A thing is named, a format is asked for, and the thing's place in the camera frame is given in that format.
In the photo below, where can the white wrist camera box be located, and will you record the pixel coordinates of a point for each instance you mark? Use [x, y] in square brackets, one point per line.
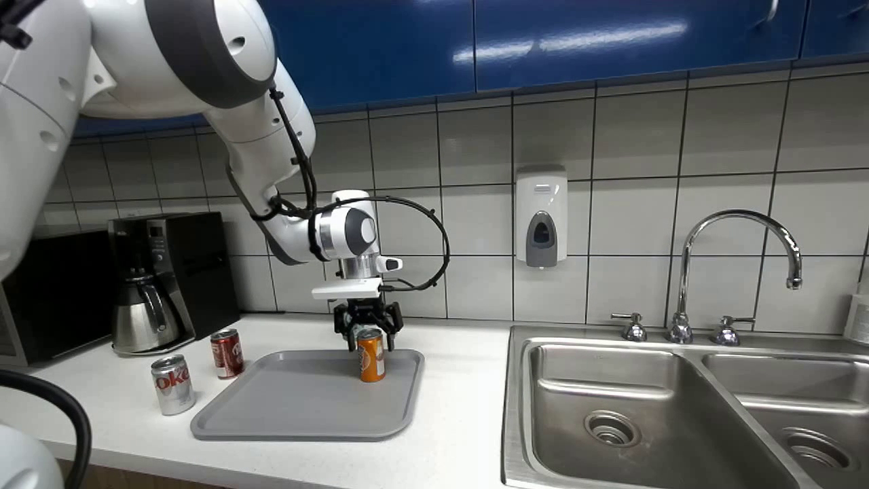
[360, 279]

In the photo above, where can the blue upper cabinets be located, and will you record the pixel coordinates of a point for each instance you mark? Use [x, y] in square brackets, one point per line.
[377, 52]

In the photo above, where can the grey plastic tray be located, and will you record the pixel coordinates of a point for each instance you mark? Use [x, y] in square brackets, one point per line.
[312, 396]

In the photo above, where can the red soda can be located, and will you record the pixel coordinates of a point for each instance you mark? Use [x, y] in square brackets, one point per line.
[227, 353]

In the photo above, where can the orange soda can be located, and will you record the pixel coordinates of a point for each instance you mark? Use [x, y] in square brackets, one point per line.
[369, 355]

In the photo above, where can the chrome sink faucet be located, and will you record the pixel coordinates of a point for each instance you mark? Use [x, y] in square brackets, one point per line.
[711, 296]

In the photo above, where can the wooden lower cabinets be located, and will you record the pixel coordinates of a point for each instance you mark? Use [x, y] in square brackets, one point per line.
[125, 479]

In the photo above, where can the stainless steel double sink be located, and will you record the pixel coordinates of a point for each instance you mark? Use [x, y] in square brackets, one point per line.
[589, 411]

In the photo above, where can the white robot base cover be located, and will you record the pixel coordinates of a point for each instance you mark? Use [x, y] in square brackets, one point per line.
[24, 461]

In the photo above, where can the black coffee maker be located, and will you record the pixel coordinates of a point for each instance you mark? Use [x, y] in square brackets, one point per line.
[189, 256]

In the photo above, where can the black microwave oven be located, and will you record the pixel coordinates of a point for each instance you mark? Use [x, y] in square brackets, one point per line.
[57, 300]

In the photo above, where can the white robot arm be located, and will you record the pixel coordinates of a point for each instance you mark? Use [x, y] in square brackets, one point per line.
[62, 62]

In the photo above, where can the steel coffee carafe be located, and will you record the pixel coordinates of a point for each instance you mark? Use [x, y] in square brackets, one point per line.
[144, 319]

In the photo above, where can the white soap dispenser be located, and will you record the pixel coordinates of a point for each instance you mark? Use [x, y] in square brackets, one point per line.
[540, 217]

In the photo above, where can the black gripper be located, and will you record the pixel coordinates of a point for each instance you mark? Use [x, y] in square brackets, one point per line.
[366, 315]

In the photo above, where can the silver soda can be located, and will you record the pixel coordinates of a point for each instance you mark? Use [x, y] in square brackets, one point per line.
[171, 385]

